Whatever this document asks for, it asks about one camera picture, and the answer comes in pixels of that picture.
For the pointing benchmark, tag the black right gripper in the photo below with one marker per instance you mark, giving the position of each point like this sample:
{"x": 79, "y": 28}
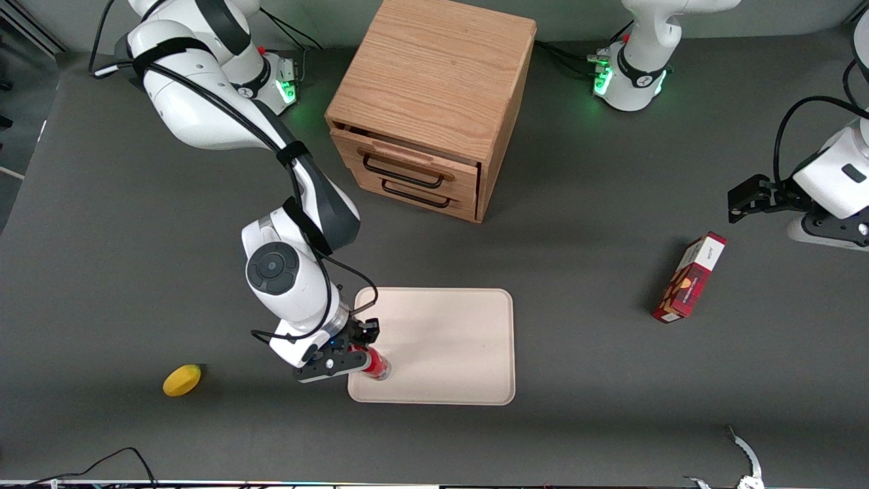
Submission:
{"x": 355, "y": 333}

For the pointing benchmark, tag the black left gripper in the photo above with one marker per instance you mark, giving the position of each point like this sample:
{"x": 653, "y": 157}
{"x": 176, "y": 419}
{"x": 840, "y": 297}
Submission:
{"x": 776, "y": 193}

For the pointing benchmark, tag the red coke bottle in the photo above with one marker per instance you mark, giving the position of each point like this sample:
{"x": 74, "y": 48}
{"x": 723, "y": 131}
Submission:
{"x": 380, "y": 369}

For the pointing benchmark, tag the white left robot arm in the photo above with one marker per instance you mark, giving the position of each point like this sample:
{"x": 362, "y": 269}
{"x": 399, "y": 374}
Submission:
{"x": 645, "y": 27}

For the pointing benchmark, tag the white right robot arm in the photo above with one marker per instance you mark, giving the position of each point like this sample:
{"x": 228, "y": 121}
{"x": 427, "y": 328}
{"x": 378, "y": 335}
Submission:
{"x": 197, "y": 109}

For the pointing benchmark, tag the beige plastic tray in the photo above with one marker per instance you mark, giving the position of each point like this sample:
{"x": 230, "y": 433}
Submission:
{"x": 448, "y": 346}

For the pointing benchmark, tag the red snack box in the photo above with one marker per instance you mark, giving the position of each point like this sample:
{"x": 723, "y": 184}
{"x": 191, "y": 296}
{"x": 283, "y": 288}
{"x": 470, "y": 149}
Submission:
{"x": 686, "y": 285}

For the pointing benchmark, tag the wooden drawer front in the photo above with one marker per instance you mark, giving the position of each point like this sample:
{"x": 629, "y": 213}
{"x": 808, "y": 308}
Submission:
{"x": 461, "y": 207}
{"x": 353, "y": 151}

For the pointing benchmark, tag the yellow lemon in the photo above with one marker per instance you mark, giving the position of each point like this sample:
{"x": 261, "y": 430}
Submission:
{"x": 182, "y": 381}

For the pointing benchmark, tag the white serrated plastic strip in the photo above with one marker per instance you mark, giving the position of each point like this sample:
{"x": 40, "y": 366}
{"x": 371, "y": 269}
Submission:
{"x": 749, "y": 449}

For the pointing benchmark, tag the wooden drawer cabinet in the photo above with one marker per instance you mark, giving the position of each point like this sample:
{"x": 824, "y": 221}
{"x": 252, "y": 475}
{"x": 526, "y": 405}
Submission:
{"x": 434, "y": 75}

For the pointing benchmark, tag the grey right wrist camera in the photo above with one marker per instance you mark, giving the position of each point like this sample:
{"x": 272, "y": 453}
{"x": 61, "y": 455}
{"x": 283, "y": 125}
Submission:
{"x": 330, "y": 365}

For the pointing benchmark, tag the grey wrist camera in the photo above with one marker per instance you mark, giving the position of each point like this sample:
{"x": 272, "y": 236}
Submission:
{"x": 330, "y": 365}
{"x": 801, "y": 238}

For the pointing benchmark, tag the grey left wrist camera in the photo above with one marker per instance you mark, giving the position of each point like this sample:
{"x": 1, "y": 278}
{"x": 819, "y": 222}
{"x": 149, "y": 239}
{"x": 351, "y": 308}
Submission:
{"x": 801, "y": 238}

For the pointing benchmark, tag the aluminium frame profile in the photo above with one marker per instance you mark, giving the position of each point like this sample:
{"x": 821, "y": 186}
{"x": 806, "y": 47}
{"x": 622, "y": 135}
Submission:
{"x": 27, "y": 24}

